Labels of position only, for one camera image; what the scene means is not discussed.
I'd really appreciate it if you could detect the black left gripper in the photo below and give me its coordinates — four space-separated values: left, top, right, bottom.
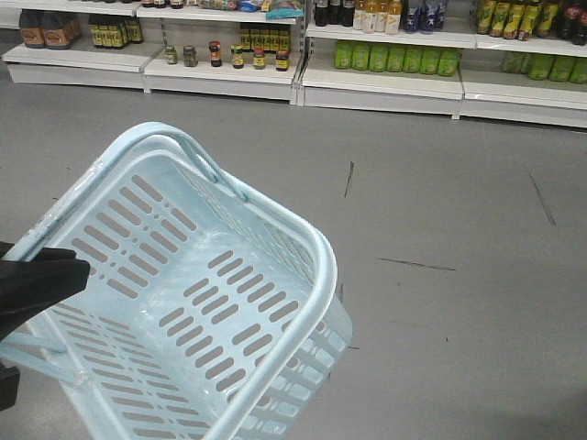
1 247 91 339

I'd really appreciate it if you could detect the light blue plastic basket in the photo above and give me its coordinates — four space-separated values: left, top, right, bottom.
1 122 352 439

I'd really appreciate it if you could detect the white store shelf unit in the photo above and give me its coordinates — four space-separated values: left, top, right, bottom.
1 1 586 127

